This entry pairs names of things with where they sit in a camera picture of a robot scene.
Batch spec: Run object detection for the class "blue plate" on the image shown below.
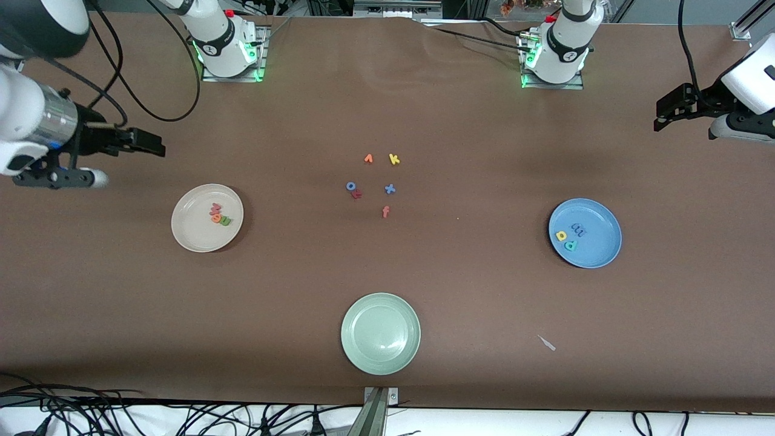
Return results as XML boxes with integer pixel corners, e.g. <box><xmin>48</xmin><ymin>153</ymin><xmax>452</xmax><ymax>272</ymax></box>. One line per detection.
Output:
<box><xmin>549</xmin><ymin>198</ymin><xmax>623</xmax><ymax>269</ymax></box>

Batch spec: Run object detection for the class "brown table mat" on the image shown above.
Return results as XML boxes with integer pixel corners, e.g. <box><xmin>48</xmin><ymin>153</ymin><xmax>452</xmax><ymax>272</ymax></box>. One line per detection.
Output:
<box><xmin>0</xmin><ymin>11</ymin><xmax>775</xmax><ymax>414</ymax></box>

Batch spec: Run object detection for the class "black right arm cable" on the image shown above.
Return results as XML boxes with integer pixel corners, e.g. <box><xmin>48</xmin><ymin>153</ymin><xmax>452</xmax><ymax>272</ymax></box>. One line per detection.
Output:
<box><xmin>45</xmin><ymin>0</ymin><xmax>202</xmax><ymax>128</ymax></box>

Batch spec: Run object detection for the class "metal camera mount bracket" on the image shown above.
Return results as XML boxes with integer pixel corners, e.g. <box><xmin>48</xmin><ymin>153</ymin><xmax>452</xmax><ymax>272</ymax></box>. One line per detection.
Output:
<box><xmin>348</xmin><ymin>386</ymin><xmax>399</xmax><ymax>436</ymax></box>

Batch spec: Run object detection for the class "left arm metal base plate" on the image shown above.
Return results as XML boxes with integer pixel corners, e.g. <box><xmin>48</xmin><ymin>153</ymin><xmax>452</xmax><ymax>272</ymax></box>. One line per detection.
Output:
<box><xmin>518</xmin><ymin>33</ymin><xmax>585</xmax><ymax>90</ymax></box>

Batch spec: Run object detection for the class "orange background object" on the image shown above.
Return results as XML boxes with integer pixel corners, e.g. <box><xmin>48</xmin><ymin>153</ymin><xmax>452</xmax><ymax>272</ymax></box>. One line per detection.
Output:
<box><xmin>500</xmin><ymin>0</ymin><xmax>546</xmax><ymax>16</ymax></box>

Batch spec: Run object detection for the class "aluminium profile post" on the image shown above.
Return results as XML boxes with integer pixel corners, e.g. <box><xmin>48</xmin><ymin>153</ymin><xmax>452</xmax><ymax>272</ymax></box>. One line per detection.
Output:
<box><xmin>730</xmin><ymin>0</ymin><xmax>775</xmax><ymax>41</ymax></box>

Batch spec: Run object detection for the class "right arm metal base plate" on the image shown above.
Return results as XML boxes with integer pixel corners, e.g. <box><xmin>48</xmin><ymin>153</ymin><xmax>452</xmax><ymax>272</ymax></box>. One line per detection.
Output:
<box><xmin>201</xmin><ymin>25</ymin><xmax>270</xmax><ymax>82</ymax></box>

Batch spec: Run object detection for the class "beige plate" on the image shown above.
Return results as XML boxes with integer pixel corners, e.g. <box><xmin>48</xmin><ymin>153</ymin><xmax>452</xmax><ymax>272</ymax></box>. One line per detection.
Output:
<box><xmin>171</xmin><ymin>183</ymin><xmax>245</xmax><ymax>253</ymax></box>

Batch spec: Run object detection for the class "black base power cable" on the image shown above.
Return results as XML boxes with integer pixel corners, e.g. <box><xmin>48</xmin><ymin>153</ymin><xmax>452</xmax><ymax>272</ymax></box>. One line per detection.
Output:
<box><xmin>433</xmin><ymin>18</ymin><xmax>536</xmax><ymax>54</ymax></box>

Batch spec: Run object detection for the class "pale green plate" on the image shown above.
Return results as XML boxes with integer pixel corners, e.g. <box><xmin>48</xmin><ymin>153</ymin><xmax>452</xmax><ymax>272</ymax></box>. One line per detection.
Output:
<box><xmin>340</xmin><ymin>292</ymin><xmax>422</xmax><ymax>376</ymax></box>

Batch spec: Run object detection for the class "grey power strip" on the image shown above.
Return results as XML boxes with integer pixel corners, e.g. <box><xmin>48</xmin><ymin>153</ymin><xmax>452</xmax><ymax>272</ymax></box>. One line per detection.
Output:
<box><xmin>353</xmin><ymin>0</ymin><xmax>444</xmax><ymax>19</ymax></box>

